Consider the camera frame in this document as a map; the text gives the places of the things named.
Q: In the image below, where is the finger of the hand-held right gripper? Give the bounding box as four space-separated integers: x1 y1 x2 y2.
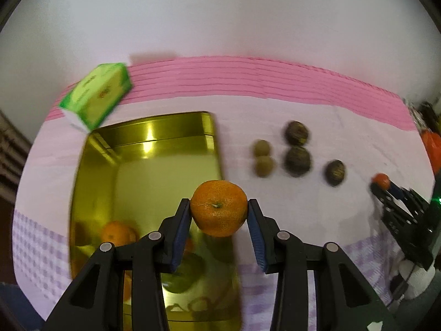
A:
370 183 414 228
389 183 431 211

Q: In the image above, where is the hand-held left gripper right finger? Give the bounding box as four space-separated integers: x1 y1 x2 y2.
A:
247 198 397 331

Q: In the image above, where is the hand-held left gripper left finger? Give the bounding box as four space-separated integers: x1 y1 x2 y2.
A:
41 198 192 331

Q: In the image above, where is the green tomato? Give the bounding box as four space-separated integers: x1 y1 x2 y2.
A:
161 252 205 294

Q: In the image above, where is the orange mandarin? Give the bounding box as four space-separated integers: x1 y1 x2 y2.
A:
101 221 137 247
190 180 249 238
122 269 133 302

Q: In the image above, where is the dark mangosteen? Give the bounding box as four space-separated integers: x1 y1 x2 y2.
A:
284 121 311 146
325 159 346 187
284 146 313 178

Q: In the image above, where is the gold and red tin box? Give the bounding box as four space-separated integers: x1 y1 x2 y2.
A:
69 111 243 331

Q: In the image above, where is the brown longan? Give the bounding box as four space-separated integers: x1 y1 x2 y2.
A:
254 156 277 178
253 140 271 157

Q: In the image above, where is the person's right hand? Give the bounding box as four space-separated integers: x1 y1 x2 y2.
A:
389 258 435 300

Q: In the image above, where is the orange plastic bag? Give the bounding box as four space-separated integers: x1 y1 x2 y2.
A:
422 131 441 175

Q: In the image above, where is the pink checked tablecloth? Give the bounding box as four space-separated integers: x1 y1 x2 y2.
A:
12 55 419 331

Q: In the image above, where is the green tissue packet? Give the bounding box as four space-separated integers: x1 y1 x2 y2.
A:
58 63 134 133

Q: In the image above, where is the blue cloth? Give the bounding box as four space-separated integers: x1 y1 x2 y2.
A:
0 282 45 331

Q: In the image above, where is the bamboo chair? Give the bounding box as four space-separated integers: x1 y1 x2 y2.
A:
0 110 32 207

